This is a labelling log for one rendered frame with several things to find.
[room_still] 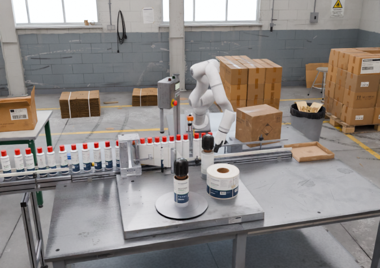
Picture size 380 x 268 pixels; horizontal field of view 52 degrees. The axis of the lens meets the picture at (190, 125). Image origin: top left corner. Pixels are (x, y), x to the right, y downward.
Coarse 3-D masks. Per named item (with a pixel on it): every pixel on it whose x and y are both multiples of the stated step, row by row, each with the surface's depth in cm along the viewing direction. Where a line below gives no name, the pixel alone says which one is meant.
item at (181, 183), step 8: (176, 160) 220; (184, 160) 220; (176, 168) 219; (184, 168) 219; (176, 176) 223; (184, 176) 222; (176, 184) 222; (184, 184) 222; (176, 192) 224; (184, 192) 224; (176, 200) 226; (184, 200) 225
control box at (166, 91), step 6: (168, 78) 279; (162, 84) 268; (168, 84) 266; (174, 84) 272; (162, 90) 270; (168, 90) 268; (174, 90) 274; (162, 96) 271; (168, 96) 269; (174, 96) 275; (162, 102) 273; (168, 102) 271; (162, 108) 274; (168, 108) 272
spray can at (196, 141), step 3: (195, 135) 284; (198, 135) 285; (195, 138) 284; (198, 138) 286; (195, 141) 284; (198, 141) 285; (195, 144) 285; (198, 144) 285; (195, 147) 286; (198, 147) 286; (195, 150) 287; (198, 150) 287; (195, 153) 287; (198, 153) 288; (195, 156) 288; (198, 156) 289
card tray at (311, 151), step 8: (288, 144) 321; (296, 144) 323; (304, 144) 325; (312, 144) 327; (320, 144) 322; (296, 152) 315; (304, 152) 315; (312, 152) 315; (320, 152) 315; (328, 152) 311; (304, 160) 299; (312, 160) 300
